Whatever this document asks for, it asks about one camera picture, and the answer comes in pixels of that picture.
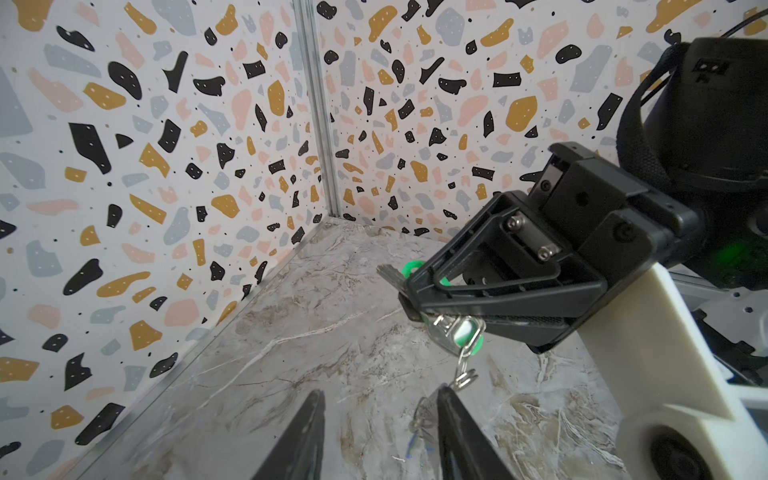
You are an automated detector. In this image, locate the green key tag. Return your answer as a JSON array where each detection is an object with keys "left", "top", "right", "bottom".
[{"left": 399, "top": 296, "right": 484, "bottom": 358}]

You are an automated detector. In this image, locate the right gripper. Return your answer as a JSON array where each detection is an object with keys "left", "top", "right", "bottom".
[{"left": 398, "top": 142, "right": 702, "bottom": 353}]

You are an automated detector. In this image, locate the small silver key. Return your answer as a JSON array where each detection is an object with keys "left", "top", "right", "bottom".
[{"left": 376, "top": 264, "right": 406, "bottom": 292}]

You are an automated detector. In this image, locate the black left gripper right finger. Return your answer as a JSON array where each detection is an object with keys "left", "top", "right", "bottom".
[{"left": 436, "top": 386, "right": 514, "bottom": 480}]

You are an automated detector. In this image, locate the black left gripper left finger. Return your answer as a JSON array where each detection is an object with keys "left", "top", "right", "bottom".
[{"left": 252, "top": 389, "right": 326, "bottom": 480}]

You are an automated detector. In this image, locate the aluminium corner post left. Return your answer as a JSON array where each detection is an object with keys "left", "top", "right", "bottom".
[{"left": 293, "top": 0, "right": 342, "bottom": 218}]

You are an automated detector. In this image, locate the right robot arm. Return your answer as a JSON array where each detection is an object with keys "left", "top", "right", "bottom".
[{"left": 398, "top": 38, "right": 767, "bottom": 353}]

